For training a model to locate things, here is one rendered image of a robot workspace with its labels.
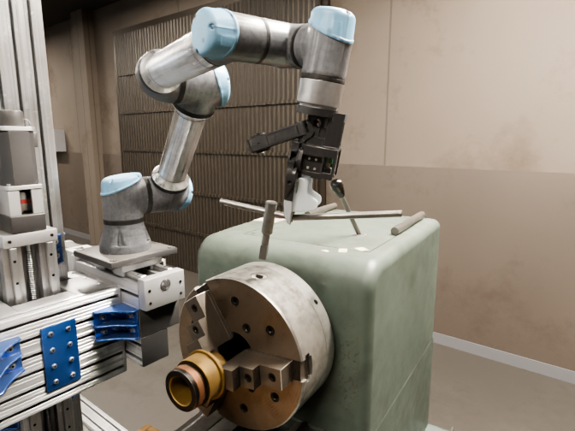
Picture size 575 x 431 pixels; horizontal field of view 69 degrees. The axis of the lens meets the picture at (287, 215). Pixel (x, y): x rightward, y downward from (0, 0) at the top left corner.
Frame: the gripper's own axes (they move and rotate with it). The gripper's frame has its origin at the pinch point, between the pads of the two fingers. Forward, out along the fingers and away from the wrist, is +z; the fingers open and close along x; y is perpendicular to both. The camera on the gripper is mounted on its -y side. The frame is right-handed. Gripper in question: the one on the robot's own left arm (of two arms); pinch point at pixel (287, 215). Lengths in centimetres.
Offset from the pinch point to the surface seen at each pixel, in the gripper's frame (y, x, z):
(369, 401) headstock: 23.0, 3.9, 36.9
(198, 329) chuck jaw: -11.4, -8.3, 23.0
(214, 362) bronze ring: -6.1, -13.0, 25.3
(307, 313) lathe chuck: 7.3, -1.8, 17.6
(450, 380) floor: 89, 174, 134
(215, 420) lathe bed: -9, 3, 53
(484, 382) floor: 109, 176, 130
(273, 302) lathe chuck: 1.2, -6.2, 14.7
